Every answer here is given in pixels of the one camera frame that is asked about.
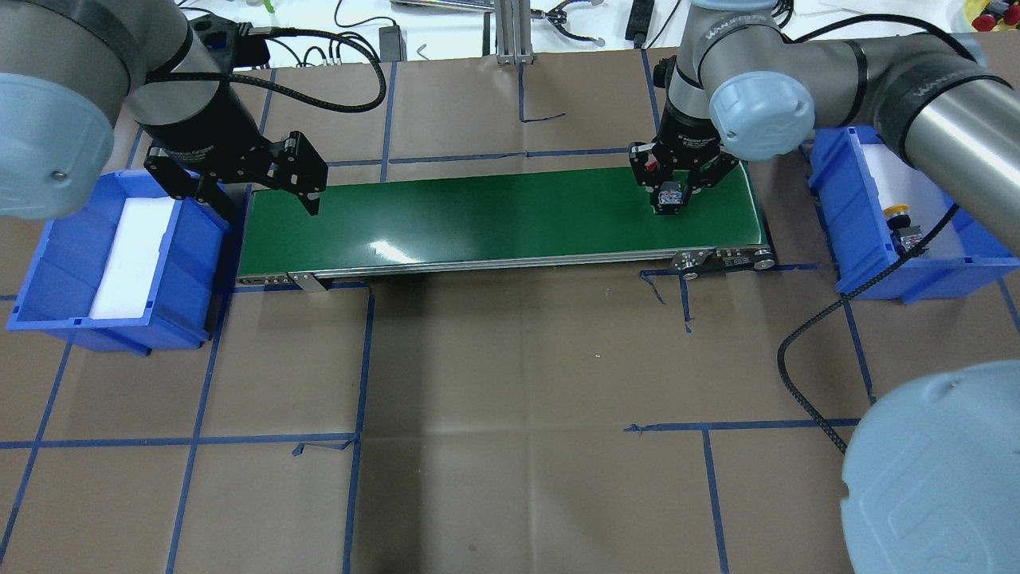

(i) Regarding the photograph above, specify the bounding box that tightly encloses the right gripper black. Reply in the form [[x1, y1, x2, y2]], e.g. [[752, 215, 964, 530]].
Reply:
[[628, 108, 740, 212]]

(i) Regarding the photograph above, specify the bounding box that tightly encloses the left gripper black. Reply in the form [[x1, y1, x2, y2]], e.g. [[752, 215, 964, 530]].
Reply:
[[143, 77, 328, 228]]

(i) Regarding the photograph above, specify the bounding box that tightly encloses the yellow push button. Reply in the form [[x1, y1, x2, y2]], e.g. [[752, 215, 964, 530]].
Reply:
[[882, 203, 924, 255]]

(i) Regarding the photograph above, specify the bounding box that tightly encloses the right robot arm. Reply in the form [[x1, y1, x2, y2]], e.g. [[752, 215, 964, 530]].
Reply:
[[628, 1, 1018, 573]]

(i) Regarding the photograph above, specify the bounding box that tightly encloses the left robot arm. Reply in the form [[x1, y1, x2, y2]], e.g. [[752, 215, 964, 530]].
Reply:
[[1, 1, 328, 221]]

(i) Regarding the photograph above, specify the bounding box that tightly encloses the yellow plate of buttons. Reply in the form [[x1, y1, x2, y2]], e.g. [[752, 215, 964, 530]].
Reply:
[[962, 1, 1019, 33]]

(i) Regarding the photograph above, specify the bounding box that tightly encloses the green conveyor belt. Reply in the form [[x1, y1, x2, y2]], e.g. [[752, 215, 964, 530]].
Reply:
[[237, 166, 779, 289]]

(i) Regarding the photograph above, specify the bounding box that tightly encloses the blue bin left side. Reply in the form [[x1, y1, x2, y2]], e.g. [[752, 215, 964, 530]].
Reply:
[[6, 171, 230, 356]]

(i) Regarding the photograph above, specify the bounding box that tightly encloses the blue bin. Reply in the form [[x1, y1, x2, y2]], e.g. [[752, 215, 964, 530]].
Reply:
[[6, 171, 230, 356], [809, 126, 1018, 304]]

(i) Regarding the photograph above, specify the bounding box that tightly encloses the blue bin right side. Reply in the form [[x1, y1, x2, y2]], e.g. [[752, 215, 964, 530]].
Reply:
[[809, 126, 1018, 304]]

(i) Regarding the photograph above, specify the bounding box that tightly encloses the black power adapter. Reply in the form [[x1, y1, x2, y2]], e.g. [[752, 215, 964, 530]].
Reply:
[[378, 23, 407, 62]]

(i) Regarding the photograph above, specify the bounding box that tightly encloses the aluminium frame post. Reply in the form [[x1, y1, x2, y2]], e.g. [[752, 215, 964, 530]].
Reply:
[[494, 0, 536, 65]]

